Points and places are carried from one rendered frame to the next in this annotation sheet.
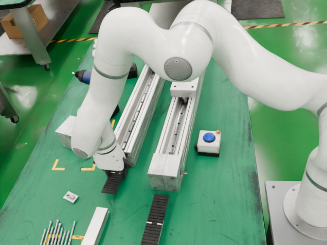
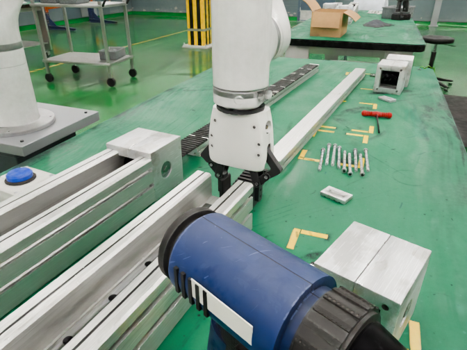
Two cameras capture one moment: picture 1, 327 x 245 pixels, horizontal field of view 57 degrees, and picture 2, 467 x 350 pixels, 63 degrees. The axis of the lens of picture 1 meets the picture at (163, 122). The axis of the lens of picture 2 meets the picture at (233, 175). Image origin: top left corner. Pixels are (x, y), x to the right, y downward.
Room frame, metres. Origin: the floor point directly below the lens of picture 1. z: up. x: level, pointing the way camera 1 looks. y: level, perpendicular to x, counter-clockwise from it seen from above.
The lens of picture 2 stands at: (1.27, 0.26, 1.14)
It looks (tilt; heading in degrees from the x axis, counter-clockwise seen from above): 28 degrees down; 187
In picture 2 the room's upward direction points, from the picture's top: straight up
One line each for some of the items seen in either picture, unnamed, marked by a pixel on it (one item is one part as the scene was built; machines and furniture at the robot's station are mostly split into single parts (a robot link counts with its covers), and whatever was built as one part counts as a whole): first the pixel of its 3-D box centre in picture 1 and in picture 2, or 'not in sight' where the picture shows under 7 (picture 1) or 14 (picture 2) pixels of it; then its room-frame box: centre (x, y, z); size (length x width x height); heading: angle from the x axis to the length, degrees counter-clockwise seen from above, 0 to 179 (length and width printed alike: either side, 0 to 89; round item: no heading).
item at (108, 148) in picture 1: (102, 142); (242, 94); (0.70, 0.21, 0.98); 0.09 x 0.08 x 0.03; 70
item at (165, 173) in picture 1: (169, 172); (141, 161); (0.64, 0.01, 0.83); 0.12 x 0.09 x 0.10; 70
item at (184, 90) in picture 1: (186, 84); not in sight; (1.06, -0.13, 0.87); 0.16 x 0.11 x 0.07; 160
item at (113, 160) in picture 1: (108, 154); (240, 132); (0.70, 0.20, 0.92); 0.10 x 0.07 x 0.11; 70
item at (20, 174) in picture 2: (208, 137); (20, 176); (0.76, -0.16, 0.84); 0.04 x 0.04 x 0.02
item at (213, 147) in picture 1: (207, 143); (28, 194); (0.76, -0.15, 0.81); 0.10 x 0.08 x 0.06; 70
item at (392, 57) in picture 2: not in sight; (394, 69); (-0.23, 0.69, 0.83); 0.11 x 0.10 x 0.10; 71
